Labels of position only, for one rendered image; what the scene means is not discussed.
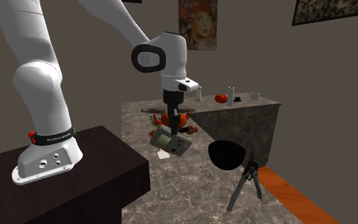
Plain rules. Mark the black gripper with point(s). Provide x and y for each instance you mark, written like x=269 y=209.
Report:
x=173 y=97

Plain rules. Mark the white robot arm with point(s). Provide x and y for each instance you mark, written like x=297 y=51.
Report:
x=39 y=93

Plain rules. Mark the orange turkey figure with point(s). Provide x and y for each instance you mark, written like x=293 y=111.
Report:
x=183 y=119

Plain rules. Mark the grey handheld game console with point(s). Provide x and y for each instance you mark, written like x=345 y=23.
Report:
x=163 y=141

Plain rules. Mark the small white flat block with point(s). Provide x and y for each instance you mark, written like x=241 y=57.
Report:
x=163 y=154

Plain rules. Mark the pink small bottle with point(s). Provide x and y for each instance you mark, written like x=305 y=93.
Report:
x=199 y=94

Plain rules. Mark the orange red tomato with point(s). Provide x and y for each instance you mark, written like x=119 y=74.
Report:
x=221 y=98

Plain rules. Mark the black bowl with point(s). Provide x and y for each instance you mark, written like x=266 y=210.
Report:
x=226 y=155

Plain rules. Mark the tall white tube cup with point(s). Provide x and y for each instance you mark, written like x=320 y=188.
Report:
x=230 y=96

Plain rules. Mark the small black object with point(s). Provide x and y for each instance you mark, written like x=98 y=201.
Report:
x=237 y=99

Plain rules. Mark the grey cup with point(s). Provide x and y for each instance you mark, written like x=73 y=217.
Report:
x=255 y=96

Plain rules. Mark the grey folding pliers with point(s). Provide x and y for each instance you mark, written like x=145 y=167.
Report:
x=249 y=173

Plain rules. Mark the dark robot stand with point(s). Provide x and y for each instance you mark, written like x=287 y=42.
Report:
x=98 y=186

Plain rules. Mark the portrait wall picture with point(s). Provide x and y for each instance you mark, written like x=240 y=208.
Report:
x=198 y=24

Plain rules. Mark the dark framed wall picture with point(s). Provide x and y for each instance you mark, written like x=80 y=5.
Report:
x=336 y=9

